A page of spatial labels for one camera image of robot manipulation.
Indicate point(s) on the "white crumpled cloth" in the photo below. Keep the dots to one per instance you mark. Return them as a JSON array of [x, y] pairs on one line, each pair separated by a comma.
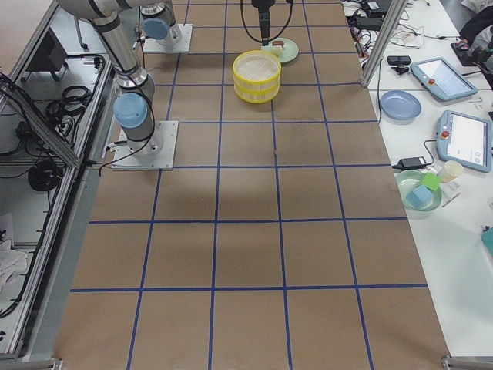
[[13, 262]]

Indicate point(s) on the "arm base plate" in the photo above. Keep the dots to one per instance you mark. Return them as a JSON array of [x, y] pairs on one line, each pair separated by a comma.
[[177, 41], [158, 153]]

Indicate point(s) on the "green bowl with blocks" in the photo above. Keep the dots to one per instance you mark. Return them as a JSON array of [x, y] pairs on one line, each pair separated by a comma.
[[409, 179]]

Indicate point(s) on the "blue plate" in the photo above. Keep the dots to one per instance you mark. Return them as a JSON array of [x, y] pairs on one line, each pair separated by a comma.
[[400, 106]]

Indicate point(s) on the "near teach pendant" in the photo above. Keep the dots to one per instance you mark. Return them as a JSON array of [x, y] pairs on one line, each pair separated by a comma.
[[465, 139]]

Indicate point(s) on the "far teach pendant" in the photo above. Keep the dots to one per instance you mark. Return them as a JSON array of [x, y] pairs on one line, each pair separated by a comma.
[[442, 80]]

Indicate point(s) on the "white bun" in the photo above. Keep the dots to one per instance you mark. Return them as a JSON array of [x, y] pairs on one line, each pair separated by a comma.
[[275, 49]]

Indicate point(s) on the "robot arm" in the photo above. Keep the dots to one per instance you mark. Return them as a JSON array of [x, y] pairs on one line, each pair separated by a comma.
[[133, 109], [159, 22]]

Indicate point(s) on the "yellow steamer layer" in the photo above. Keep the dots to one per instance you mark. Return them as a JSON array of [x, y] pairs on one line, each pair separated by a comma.
[[256, 70], [256, 96]]

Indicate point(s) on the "paper cup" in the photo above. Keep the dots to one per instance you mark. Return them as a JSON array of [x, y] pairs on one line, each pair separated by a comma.
[[450, 171]]

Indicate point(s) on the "teach pendant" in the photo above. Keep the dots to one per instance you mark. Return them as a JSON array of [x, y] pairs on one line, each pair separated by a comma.
[[465, 139], [442, 80]]

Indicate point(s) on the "brown bun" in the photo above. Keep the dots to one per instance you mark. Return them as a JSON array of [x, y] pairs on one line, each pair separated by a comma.
[[279, 42]]

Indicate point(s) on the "green foam block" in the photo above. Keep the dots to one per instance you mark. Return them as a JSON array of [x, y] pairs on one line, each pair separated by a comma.
[[431, 180]]

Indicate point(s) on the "black power adapter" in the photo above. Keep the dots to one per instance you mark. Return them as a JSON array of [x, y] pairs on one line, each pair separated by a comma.
[[411, 163]]

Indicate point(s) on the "light green plate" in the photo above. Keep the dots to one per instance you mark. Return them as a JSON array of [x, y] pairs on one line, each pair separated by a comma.
[[290, 51]]

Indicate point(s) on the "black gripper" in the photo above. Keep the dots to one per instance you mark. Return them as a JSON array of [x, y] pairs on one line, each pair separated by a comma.
[[263, 4]]

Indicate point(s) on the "blue foam block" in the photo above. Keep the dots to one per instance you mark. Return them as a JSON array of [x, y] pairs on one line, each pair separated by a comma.
[[419, 198]]

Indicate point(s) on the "black webcam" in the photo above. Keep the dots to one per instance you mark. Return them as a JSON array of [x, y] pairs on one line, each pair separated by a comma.
[[399, 63]]

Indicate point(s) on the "aluminium frame post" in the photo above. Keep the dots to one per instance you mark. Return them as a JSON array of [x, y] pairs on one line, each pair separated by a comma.
[[390, 22]]

